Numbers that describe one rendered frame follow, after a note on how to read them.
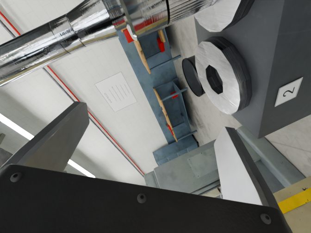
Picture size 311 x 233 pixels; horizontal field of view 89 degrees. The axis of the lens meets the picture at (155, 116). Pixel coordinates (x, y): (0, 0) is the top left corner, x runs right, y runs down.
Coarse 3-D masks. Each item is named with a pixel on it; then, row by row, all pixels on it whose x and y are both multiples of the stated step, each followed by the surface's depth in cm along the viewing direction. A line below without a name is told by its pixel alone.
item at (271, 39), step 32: (224, 0) 11; (256, 0) 10; (288, 0) 9; (224, 32) 15; (256, 32) 12; (288, 32) 10; (224, 64) 15; (256, 64) 13; (288, 64) 12; (224, 96) 18; (256, 96) 15; (288, 96) 14; (256, 128) 17
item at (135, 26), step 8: (120, 0) 10; (128, 0) 10; (136, 0) 10; (128, 8) 10; (136, 8) 10; (128, 16) 10; (136, 16) 10; (128, 24) 11; (136, 24) 11; (136, 32) 11; (144, 32) 12; (136, 40) 13
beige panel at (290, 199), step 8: (296, 184) 111; (304, 184) 109; (280, 192) 110; (288, 192) 109; (296, 192) 108; (304, 192) 106; (280, 200) 108; (288, 200) 106; (296, 200) 105; (304, 200) 104; (280, 208) 105; (288, 208) 103; (296, 208) 102; (304, 208) 101; (288, 216) 101; (296, 216) 100; (304, 216) 99; (288, 224) 99; (296, 224) 98; (304, 224) 97; (296, 232) 96; (304, 232) 95
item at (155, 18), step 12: (144, 0) 10; (156, 0) 10; (168, 0) 10; (180, 0) 11; (192, 0) 11; (204, 0) 11; (144, 12) 10; (156, 12) 11; (168, 12) 11; (180, 12) 12; (192, 12) 12; (144, 24) 11; (156, 24) 12; (168, 24) 12
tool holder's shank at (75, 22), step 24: (96, 0) 10; (48, 24) 11; (72, 24) 11; (96, 24) 11; (120, 24) 12; (0, 48) 11; (24, 48) 11; (48, 48) 11; (72, 48) 12; (0, 72) 11; (24, 72) 12
